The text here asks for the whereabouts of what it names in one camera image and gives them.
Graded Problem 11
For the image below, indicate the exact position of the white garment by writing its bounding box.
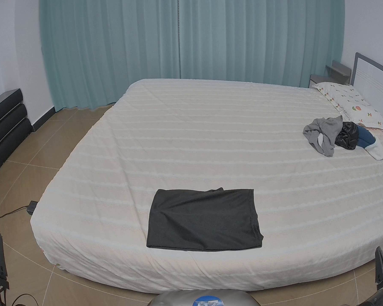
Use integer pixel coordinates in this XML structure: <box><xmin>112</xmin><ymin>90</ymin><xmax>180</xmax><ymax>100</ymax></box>
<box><xmin>365</xmin><ymin>139</ymin><xmax>383</xmax><ymax>161</ymax></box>

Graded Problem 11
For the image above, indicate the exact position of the grey garment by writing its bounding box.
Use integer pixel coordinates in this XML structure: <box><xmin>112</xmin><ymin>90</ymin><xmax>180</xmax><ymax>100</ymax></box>
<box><xmin>303</xmin><ymin>115</ymin><xmax>343</xmax><ymax>157</ymax></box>

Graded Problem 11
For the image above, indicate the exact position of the black cable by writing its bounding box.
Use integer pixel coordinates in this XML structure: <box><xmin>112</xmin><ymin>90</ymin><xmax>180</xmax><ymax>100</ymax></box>
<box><xmin>11</xmin><ymin>293</ymin><xmax>39</xmax><ymax>306</ymax></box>

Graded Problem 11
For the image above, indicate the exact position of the bed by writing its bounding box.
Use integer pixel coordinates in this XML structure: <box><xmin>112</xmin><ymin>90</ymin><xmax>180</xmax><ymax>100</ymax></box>
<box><xmin>30</xmin><ymin>52</ymin><xmax>383</xmax><ymax>294</ymax></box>

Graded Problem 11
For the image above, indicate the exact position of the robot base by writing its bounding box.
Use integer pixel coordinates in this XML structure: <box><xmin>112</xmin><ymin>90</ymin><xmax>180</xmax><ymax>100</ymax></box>
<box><xmin>151</xmin><ymin>290</ymin><xmax>256</xmax><ymax>306</ymax></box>

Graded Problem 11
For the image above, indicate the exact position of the thin dark cable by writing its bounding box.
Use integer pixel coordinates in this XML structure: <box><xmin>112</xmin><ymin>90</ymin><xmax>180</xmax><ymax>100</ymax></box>
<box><xmin>0</xmin><ymin>205</ymin><xmax>29</xmax><ymax>223</ymax></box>

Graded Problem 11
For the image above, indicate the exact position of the grey bedside table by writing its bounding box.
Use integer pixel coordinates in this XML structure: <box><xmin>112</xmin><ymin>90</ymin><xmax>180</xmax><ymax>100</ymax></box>
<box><xmin>310</xmin><ymin>60</ymin><xmax>352</xmax><ymax>87</ymax></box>

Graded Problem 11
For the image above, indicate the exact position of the dark blue garment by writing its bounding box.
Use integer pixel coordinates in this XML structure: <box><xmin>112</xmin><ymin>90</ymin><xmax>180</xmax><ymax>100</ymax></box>
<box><xmin>356</xmin><ymin>126</ymin><xmax>377</xmax><ymax>149</ymax></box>

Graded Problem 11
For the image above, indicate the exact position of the black chest of drawers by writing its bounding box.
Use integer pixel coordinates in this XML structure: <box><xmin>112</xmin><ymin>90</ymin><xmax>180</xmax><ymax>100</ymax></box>
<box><xmin>0</xmin><ymin>89</ymin><xmax>32</xmax><ymax>184</ymax></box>

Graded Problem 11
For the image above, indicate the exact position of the white printed pillow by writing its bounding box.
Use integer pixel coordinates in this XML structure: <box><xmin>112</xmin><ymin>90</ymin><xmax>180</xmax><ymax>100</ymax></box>
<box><xmin>313</xmin><ymin>82</ymin><xmax>383</xmax><ymax>130</ymax></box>

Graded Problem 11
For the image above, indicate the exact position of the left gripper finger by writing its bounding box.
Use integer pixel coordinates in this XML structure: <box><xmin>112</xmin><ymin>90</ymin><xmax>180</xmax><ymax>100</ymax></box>
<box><xmin>0</xmin><ymin>231</ymin><xmax>8</xmax><ymax>281</ymax></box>

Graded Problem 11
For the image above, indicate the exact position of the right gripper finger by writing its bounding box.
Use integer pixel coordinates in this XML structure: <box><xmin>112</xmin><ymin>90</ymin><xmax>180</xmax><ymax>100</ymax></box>
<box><xmin>375</xmin><ymin>247</ymin><xmax>383</xmax><ymax>283</ymax></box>

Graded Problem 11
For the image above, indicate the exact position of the black shiny garment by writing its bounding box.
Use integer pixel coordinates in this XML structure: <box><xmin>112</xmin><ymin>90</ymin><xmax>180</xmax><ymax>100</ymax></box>
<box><xmin>334</xmin><ymin>121</ymin><xmax>359</xmax><ymax>150</ymax></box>

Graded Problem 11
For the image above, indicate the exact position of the black T-shirt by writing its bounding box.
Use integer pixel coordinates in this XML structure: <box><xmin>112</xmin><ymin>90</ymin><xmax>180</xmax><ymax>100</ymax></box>
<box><xmin>146</xmin><ymin>188</ymin><xmax>264</xmax><ymax>252</ymax></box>

